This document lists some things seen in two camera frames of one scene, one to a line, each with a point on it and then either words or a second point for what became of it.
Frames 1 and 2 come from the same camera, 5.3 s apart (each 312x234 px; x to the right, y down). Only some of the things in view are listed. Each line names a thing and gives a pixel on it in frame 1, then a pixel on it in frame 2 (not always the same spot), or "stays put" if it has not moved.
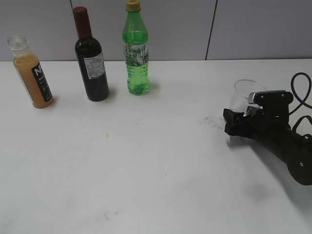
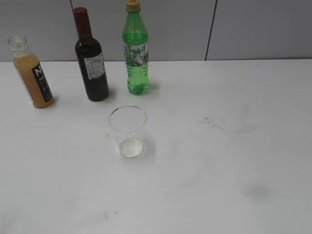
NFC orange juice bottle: (28, 66) stays put
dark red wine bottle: (89, 53) stays put
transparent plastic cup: (242, 89) to (128, 122)
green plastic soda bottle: (135, 50) stays put
